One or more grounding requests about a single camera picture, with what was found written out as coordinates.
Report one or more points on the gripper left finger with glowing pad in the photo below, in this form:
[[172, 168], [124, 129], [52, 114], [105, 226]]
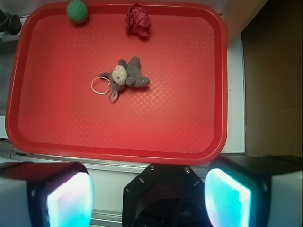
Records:
[[54, 194]]

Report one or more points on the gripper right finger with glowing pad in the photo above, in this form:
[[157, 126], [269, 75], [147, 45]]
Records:
[[247, 191]]

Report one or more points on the green textured ball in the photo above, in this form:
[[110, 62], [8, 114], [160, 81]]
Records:
[[77, 11]]

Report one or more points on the red plastic tray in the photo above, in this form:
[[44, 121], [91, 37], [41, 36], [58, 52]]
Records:
[[180, 118]]

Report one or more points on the grey plush donkey toy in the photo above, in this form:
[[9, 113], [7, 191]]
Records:
[[124, 74]]

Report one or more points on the black knob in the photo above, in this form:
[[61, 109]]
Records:
[[10, 23]]

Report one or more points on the red ribbon bow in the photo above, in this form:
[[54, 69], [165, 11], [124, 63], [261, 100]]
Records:
[[138, 21]]

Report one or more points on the black octagonal mount plate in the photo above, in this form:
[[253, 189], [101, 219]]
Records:
[[165, 196]]

